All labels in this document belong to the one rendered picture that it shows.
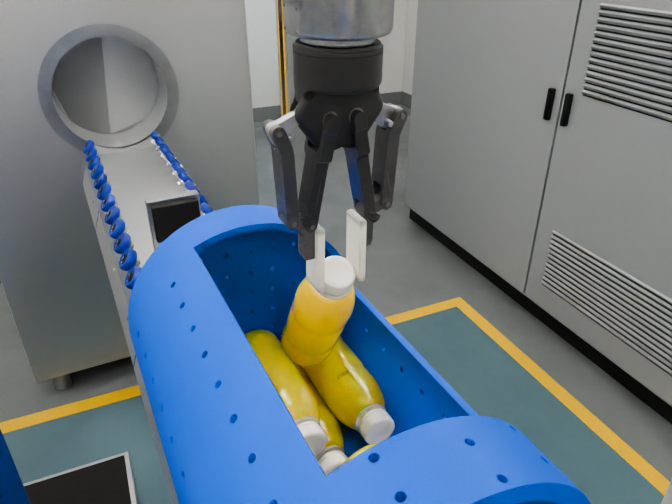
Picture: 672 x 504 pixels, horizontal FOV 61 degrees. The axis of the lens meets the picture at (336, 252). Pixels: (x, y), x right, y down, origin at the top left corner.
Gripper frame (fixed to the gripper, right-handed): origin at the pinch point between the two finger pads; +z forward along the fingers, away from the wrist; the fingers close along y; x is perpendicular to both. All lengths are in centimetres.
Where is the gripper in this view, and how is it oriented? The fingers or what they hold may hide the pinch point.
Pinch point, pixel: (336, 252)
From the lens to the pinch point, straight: 56.7
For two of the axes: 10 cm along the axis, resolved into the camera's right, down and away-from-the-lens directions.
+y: -8.9, 2.2, -3.9
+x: 4.5, 4.5, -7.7
